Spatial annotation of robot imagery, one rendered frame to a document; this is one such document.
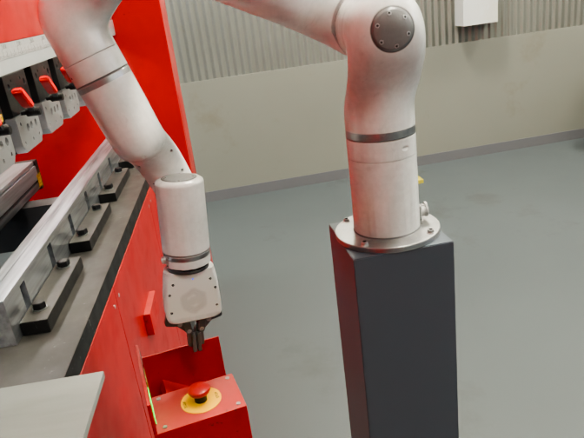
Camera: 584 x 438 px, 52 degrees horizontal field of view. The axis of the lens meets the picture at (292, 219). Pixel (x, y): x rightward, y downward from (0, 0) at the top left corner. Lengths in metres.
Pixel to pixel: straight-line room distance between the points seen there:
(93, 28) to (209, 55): 3.46
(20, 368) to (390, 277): 0.67
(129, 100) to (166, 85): 1.80
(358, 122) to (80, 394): 0.58
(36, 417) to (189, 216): 0.40
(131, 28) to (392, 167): 1.93
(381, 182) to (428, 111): 3.83
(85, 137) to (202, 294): 1.87
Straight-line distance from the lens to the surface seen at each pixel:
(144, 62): 2.79
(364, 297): 1.06
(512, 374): 2.46
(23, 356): 1.22
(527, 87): 5.19
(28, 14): 1.67
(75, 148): 2.91
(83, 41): 0.98
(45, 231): 1.54
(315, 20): 1.04
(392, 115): 1.00
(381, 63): 0.93
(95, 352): 1.30
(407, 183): 1.04
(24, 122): 1.45
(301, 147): 4.60
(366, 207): 1.05
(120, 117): 0.99
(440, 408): 1.24
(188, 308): 1.11
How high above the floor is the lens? 1.44
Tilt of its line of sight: 21 degrees down
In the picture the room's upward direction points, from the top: 7 degrees counter-clockwise
